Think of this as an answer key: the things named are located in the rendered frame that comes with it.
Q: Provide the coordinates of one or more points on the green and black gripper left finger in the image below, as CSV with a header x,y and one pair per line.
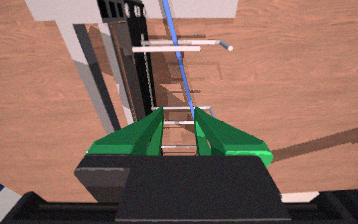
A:
x,y
134,138

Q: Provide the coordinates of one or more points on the blue cable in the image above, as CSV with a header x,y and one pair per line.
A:
x,y
175,43

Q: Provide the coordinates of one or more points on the grey patch panel rack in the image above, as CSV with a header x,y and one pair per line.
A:
x,y
71,17

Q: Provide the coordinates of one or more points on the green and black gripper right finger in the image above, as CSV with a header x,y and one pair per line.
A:
x,y
225,139

